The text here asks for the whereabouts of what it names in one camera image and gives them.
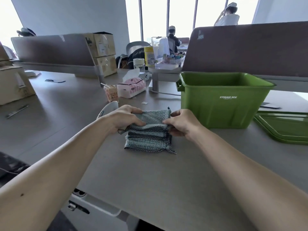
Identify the person's right hand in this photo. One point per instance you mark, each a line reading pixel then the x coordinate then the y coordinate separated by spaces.
pixel 185 122

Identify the person's left hand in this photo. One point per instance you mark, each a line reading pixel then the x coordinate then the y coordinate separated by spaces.
pixel 120 117

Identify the green plastic storage box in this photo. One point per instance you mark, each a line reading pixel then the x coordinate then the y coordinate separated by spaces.
pixel 223 108

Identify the green plastic lid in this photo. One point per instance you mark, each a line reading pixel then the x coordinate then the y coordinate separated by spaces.
pixel 284 127

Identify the person's left forearm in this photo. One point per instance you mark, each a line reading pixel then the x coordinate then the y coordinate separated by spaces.
pixel 48 175

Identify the person's right forearm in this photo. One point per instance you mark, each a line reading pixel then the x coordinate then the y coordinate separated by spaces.
pixel 252 180

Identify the clear plastic organizer box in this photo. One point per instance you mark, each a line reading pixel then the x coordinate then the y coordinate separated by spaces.
pixel 168 62

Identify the person's black trousers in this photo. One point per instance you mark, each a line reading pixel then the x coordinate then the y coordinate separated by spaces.
pixel 151 226

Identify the white handheld controller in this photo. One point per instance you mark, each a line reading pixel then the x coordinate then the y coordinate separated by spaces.
pixel 107 110

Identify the orange drink carton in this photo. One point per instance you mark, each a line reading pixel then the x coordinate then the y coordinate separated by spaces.
pixel 112 93

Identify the pink tissue pack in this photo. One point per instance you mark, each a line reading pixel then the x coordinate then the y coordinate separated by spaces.
pixel 131 87

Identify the white power cube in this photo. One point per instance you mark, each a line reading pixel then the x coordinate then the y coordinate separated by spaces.
pixel 147 76

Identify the grey desk riser shelf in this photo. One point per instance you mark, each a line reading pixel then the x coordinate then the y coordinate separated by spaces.
pixel 163 74
pixel 60 67

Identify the glass jar white lid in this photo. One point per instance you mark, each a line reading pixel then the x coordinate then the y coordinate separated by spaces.
pixel 139 66

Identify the black backpack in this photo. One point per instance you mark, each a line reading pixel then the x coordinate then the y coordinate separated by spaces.
pixel 136 58

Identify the yellow wipes canister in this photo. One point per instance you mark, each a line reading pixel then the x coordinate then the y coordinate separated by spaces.
pixel 149 56

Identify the grey office chair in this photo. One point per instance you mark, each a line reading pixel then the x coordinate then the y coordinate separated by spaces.
pixel 131 46

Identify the brown desk divider panel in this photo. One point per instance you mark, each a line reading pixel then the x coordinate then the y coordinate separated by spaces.
pixel 53 50
pixel 240 50

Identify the grey metal strip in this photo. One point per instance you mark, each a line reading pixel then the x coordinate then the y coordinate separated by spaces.
pixel 16 111

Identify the large glass window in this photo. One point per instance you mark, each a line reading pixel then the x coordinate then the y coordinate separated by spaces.
pixel 154 16

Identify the brown paper bag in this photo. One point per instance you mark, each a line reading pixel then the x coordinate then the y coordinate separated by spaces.
pixel 12 86

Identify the dark bag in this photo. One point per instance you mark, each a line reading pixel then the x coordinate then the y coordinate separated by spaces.
pixel 12 165

